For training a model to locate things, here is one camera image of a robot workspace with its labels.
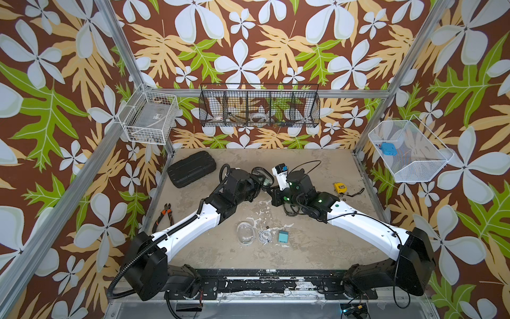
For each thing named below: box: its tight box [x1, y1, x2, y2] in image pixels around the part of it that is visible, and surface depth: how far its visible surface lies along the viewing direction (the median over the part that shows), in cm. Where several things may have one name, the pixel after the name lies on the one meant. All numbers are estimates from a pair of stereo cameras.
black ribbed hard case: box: [167, 150, 217, 189], surface depth 107 cm
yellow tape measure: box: [334, 182, 348, 194], surface depth 103 cm
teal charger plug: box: [278, 229, 289, 244], surface depth 88 cm
